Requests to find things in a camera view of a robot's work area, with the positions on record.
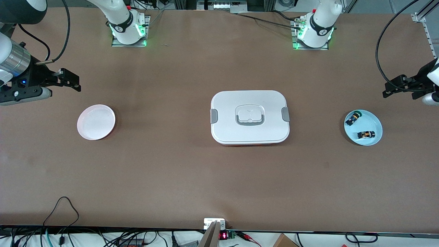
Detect white power strip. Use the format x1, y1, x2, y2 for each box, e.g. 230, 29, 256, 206
197, 0, 248, 11

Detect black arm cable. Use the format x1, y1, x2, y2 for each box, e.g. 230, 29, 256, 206
375, 0, 436, 92
17, 0, 71, 65

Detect small white electronics box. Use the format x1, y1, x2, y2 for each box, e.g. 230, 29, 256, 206
204, 218, 226, 230

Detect light blue round plate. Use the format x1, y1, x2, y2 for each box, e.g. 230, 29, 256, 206
344, 109, 383, 146

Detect aluminium frame profile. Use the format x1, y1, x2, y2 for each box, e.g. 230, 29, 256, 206
411, 0, 439, 66

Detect black looped cable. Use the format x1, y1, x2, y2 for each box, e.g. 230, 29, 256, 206
43, 196, 80, 237

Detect white lunch box grey clips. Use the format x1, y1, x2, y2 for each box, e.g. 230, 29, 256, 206
210, 90, 290, 146

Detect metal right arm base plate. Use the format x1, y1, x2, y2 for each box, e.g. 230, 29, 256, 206
111, 15, 151, 47

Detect red clip lead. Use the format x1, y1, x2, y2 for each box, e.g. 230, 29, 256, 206
237, 231, 262, 247

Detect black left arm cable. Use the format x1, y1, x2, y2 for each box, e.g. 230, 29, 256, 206
375, 0, 436, 92

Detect black coiled thin cable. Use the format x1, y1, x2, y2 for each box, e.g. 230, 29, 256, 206
344, 232, 379, 244

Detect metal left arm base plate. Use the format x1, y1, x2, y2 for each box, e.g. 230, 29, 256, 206
292, 17, 329, 51

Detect brown cardboard box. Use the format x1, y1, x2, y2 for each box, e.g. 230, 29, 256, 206
273, 233, 299, 247

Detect grey metal bar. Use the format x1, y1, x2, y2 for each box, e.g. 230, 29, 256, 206
198, 221, 221, 247

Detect black cable to base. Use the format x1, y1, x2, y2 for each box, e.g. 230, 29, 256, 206
236, 13, 304, 30

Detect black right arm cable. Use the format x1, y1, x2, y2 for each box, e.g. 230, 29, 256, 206
17, 0, 71, 65

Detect pink round plate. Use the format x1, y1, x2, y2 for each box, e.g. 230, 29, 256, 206
77, 104, 116, 141

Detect blue yellow small part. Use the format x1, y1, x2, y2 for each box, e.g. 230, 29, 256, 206
345, 111, 363, 127

